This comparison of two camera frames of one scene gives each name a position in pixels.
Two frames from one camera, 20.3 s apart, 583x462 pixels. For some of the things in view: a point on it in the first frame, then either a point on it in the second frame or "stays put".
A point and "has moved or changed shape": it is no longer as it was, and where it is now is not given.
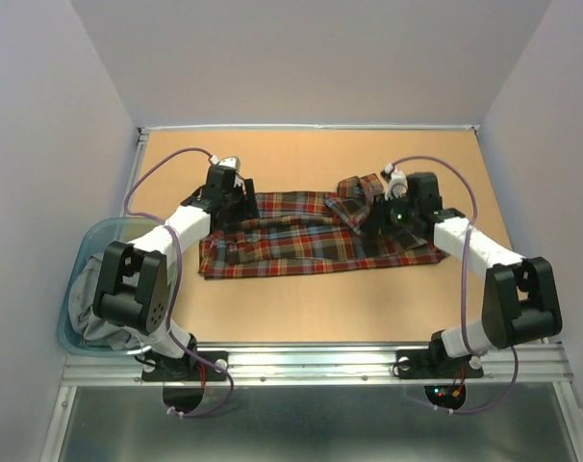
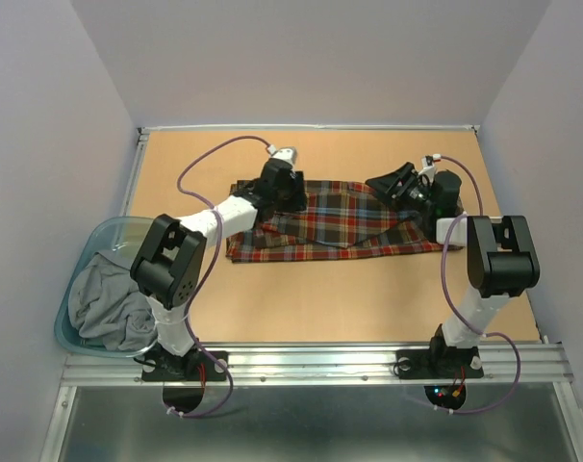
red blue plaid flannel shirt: [302, 231] has moved or changed shape
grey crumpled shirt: [86, 321] stays put
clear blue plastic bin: [93, 238] stays put
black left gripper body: [237, 204] to [291, 198]
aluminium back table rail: [309, 129] stays put
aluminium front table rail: [303, 365] stays put
